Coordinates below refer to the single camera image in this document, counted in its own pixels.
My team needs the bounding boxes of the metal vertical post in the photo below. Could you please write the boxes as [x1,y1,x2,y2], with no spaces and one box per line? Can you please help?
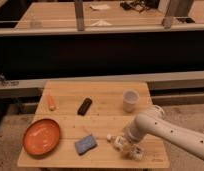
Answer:
[74,0,85,31]

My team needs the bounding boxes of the white plastic bottle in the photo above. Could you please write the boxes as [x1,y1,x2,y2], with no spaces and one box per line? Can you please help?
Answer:
[106,134,144,161]

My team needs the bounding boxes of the blue sponge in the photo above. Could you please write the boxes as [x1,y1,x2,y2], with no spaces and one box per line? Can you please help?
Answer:
[75,134,97,155]

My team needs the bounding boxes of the white paper on bench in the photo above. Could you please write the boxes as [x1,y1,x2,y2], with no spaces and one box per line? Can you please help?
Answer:
[90,4,110,10]

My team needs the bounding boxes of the orange carrot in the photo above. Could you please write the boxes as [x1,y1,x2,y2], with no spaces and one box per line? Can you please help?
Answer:
[47,94,56,111]

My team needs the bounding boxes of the black cables on bench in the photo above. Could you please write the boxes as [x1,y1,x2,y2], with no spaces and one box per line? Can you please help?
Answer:
[119,0,156,13]

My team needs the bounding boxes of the black rectangular block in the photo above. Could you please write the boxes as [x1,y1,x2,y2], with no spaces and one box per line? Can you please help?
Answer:
[77,98,92,116]

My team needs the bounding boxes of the metal clamp at left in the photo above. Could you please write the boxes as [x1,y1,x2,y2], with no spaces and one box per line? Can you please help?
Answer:
[0,74,19,86]

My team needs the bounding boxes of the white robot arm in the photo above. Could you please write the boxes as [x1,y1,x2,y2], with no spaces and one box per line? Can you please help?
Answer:
[114,105,204,161]

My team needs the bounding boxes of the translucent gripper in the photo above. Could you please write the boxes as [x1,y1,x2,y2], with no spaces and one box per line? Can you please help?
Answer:
[113,136,141,157]

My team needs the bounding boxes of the translucent plastic cup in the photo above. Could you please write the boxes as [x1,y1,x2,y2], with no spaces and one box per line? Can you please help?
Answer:
[123,90,139,113]

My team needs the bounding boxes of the small wooden table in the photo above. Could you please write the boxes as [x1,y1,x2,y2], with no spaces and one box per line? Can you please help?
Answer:
[17,81,169,169]

